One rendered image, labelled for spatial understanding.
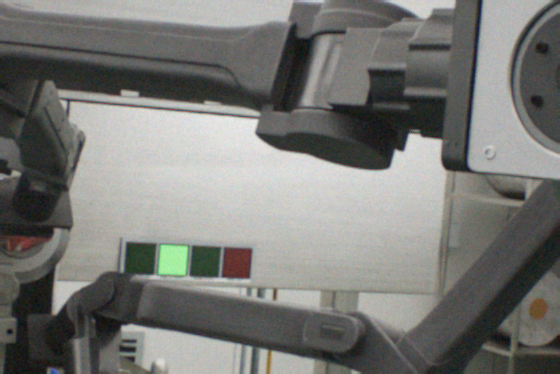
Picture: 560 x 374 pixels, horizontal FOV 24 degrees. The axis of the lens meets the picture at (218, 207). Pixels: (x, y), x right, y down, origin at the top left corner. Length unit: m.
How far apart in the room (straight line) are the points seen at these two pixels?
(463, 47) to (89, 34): 0.33
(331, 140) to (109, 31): 0.22
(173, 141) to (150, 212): 0.13
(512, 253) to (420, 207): 1.13
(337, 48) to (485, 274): 0.49
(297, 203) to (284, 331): 0.88
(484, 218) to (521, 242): 4.07
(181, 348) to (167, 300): 3.25
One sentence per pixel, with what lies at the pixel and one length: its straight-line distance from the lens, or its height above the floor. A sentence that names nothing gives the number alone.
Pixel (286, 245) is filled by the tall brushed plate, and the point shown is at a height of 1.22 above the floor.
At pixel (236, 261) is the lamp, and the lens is 2.26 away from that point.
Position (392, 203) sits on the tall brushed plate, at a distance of 2.40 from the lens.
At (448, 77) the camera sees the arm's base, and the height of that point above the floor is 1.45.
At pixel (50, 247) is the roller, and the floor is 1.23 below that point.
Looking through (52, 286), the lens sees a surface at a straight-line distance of 1.83.
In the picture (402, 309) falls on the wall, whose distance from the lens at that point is 5.21.
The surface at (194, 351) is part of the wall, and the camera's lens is 4.83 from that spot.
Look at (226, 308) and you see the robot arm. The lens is 1.50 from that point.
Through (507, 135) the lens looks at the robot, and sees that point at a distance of 0.77.
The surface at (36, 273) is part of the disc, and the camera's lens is 1.80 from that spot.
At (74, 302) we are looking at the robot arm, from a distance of 1.67.
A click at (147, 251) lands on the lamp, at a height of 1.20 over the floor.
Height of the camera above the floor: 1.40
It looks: 3 degrees down
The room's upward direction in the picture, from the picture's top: 5 degrees clockwise
